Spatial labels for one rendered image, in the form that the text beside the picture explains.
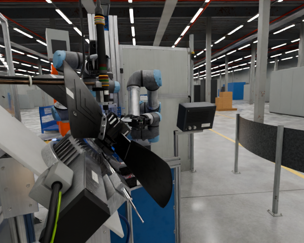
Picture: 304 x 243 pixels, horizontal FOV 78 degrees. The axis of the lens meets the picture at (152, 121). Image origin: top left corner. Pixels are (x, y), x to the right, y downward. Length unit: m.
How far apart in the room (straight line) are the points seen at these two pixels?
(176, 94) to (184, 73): 0.35
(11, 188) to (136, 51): 2.36
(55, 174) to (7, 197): 0.32
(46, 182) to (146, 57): 2.50
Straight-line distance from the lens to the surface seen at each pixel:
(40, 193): 0.52
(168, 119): 2.95
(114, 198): 0.56
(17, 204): 0.81
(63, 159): 0.74
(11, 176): 0.77
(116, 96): 1.82
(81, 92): 0.57
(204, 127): 1.49
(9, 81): 0.70
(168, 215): 1.64
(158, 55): 2.91
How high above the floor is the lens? 1.34
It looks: 9 degrees down
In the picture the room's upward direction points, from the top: 2 degrees counter-clockwise
